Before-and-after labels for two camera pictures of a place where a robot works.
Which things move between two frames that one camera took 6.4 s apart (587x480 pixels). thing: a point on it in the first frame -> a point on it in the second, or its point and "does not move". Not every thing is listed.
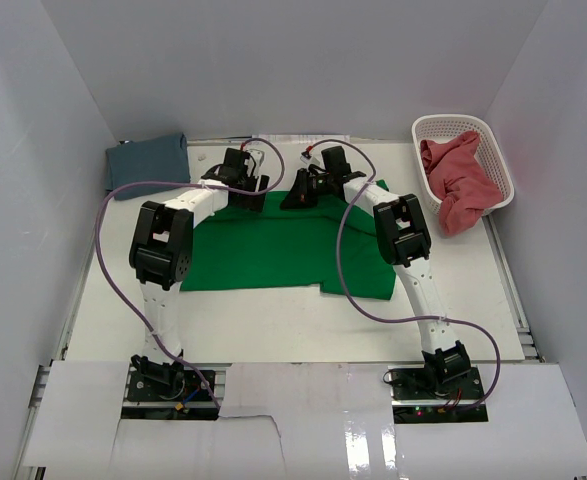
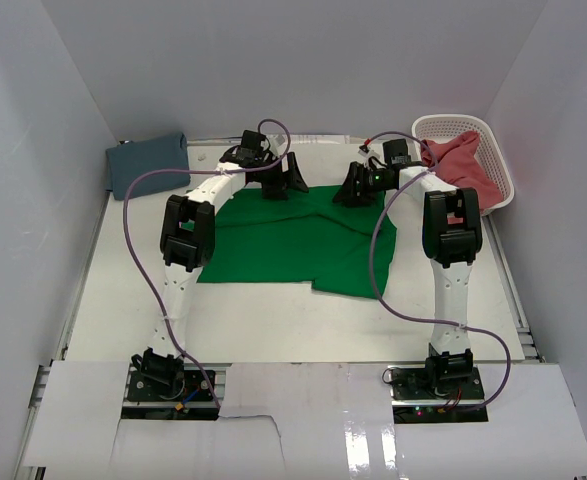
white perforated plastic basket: x=447 y=127 does not move
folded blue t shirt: x=154 y=159 does not move
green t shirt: x=334 y=244 does not move
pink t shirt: x=458 y=177 does not move
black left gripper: x=252 y=202 -> x=285 y=181
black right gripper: x=300 y=196 -> x=352 y=195
